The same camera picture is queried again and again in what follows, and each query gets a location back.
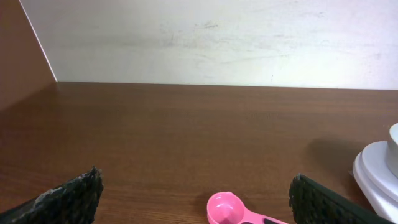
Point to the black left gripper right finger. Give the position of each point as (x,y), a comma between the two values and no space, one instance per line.
(313,203)

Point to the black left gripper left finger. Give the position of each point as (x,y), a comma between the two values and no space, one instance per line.
(74,202)

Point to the pink plastic measuring scoop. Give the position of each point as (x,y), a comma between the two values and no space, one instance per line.
(227,208)

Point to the white digital kitchen scale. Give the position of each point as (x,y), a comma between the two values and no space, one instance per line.
(377,182)

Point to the white round bowl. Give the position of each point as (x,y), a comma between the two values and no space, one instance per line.
(392,152)

